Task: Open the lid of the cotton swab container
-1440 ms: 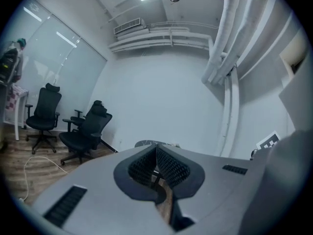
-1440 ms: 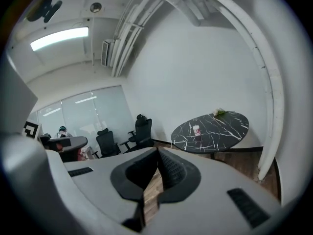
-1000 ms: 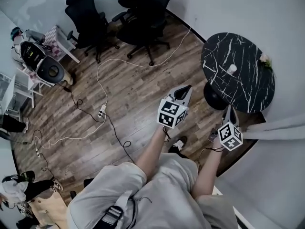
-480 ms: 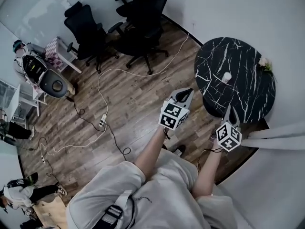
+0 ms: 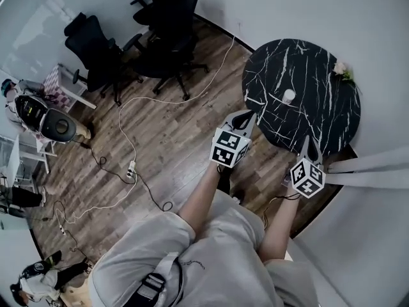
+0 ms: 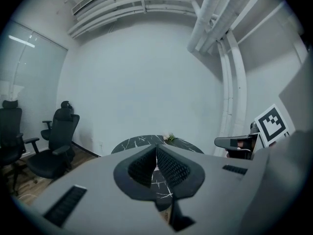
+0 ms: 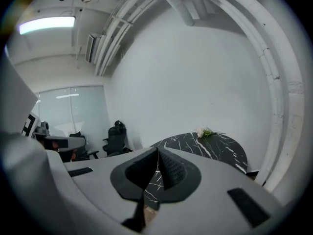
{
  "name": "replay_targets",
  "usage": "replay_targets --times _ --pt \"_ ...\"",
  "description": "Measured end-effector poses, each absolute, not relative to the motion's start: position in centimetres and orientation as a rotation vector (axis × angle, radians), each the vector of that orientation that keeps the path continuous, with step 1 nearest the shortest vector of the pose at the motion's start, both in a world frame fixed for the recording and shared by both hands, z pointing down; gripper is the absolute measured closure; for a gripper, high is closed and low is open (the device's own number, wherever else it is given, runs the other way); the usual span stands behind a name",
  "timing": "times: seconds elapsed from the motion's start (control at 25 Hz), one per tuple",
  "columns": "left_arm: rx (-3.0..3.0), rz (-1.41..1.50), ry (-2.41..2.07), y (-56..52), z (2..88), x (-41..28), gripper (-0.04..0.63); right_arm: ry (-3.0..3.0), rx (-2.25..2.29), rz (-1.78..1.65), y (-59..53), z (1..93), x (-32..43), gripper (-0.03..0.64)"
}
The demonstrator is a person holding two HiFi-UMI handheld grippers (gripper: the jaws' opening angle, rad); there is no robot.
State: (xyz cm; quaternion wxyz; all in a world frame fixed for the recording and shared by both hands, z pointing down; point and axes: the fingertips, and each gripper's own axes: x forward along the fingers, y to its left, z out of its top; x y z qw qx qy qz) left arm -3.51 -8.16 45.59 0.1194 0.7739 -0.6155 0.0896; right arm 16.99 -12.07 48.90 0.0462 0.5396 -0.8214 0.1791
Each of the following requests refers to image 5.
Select white frame checkered stool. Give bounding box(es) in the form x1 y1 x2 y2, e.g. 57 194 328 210
42 63 98 112

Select pale artificial flower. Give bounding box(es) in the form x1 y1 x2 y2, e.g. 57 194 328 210
332 60 357 86

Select white cotton swab container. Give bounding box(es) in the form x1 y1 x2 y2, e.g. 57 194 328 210
282 88 297 106

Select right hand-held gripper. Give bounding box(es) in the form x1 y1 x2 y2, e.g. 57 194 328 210
289 134 327 200

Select person's left forearm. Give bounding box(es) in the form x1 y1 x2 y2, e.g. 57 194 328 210
177 164 226 237

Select person's right forearm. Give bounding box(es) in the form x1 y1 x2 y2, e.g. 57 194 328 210
259 186 302 262

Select long white cable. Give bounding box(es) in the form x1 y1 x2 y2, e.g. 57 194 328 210
52 35 237 236

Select black office chair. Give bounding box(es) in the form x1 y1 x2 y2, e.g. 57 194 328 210
122 0 210 100
63 11 145 107

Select grey strap black buckle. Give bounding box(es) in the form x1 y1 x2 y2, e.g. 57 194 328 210
127 251 185 307

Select long black cable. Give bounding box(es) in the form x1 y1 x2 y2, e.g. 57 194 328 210
76 141 175 212

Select round black marble table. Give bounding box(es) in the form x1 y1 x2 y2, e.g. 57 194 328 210
241 38 362 157

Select white side table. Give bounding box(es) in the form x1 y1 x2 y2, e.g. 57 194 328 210
0 134 59 193

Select person's grey shirt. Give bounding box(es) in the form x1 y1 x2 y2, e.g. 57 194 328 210
87 188 321 307

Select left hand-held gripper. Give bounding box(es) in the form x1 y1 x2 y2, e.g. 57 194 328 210
209 109 258 169

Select black oval device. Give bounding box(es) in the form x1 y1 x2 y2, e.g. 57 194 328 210
40 108 78 144

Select grey fabric strips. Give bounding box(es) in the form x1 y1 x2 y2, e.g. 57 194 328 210
327 146 409 190

